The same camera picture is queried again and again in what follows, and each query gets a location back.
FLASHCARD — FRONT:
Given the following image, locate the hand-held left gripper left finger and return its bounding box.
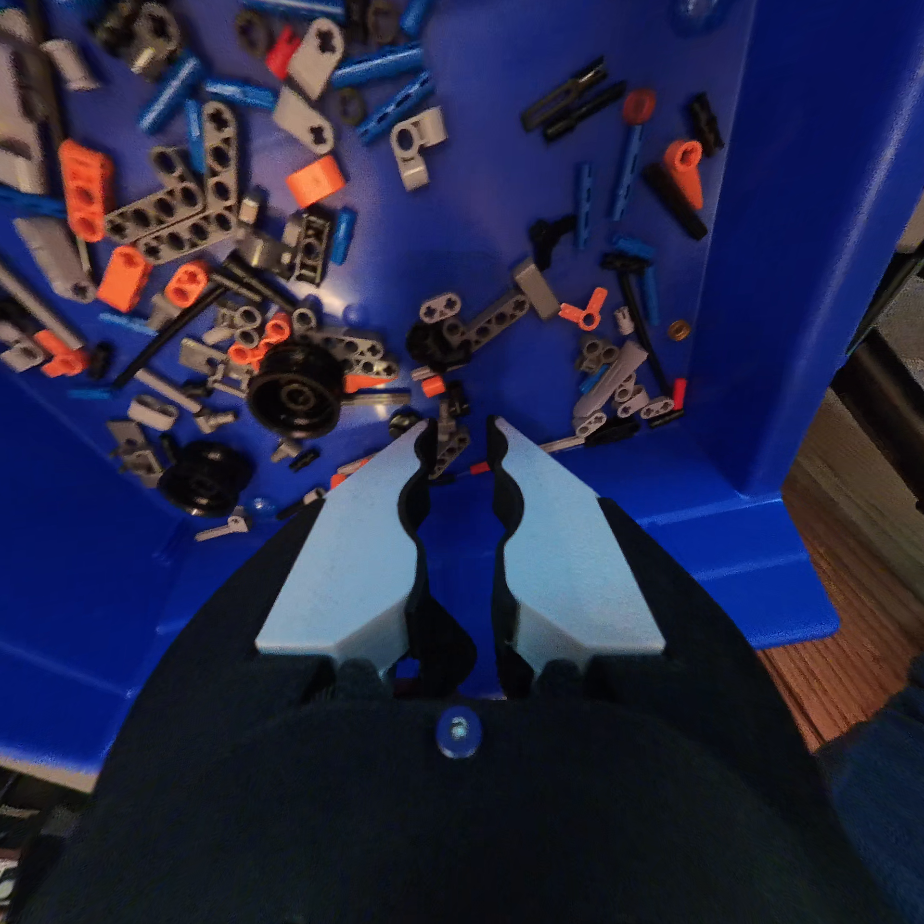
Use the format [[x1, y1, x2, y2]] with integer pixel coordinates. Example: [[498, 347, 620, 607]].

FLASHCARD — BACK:
[[255, 419, 477, 697]]

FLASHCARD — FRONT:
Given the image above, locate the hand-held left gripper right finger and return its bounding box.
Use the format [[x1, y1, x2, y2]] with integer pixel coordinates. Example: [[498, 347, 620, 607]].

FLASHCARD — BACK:
[[487, 415, 665, 697]]

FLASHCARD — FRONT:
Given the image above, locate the pile of small building parts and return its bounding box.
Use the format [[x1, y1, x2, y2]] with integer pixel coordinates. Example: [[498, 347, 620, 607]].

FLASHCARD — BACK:
[[0, 0, 726, 542]]

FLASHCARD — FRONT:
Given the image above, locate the blue tagged plastic bin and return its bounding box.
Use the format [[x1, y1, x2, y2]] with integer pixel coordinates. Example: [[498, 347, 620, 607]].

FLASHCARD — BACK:
[[0, 0, 924, 773]]

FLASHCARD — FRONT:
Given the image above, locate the black wheel hub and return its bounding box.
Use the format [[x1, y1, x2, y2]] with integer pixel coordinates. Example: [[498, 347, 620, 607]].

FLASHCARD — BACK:
[[247, 343, 347, 437], [157, 440, 255, 517]]

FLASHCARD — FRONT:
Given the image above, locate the blue denim trouser leg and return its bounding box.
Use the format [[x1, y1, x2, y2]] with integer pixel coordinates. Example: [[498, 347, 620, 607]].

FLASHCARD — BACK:
[[816, 657, 924, 924]]

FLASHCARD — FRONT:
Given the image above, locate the black strap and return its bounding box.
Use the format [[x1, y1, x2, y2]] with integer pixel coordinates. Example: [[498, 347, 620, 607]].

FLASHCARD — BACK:
[[845, 245, 924, 506]]

